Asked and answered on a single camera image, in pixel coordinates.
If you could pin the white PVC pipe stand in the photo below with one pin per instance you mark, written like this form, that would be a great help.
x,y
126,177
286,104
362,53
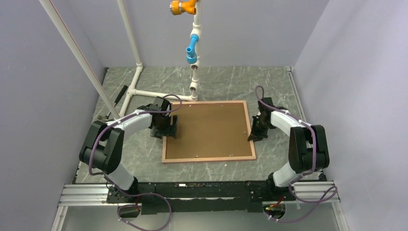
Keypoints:
x,y
62,28

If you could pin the orange nozzle fitting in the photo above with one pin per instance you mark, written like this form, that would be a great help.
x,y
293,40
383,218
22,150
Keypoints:
x,y
178,7

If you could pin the pink wooden picture frame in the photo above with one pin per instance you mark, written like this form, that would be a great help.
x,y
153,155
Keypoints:
x,y
251,143

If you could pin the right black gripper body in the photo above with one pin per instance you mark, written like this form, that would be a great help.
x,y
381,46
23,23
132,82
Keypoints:
x,y
257,120

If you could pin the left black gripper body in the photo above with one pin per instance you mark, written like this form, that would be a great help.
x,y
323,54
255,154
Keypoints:
x,y
163,128

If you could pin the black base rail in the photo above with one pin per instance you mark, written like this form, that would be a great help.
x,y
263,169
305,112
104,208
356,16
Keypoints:
x,y
210,196

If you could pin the blue nozzle fitting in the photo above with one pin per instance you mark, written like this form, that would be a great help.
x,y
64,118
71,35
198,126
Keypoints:
x,y
191,54

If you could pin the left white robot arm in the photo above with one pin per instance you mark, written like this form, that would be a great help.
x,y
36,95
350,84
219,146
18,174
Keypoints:
x,y
103,145

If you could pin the aluminium extrusion rail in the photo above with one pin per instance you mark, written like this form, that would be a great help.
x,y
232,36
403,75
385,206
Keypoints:
x,y
96,194

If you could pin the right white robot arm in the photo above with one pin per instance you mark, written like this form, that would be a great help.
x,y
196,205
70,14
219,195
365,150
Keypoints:
x,y
308,150

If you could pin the brown backing board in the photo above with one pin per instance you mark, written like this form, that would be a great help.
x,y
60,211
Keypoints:
x,y
210,130

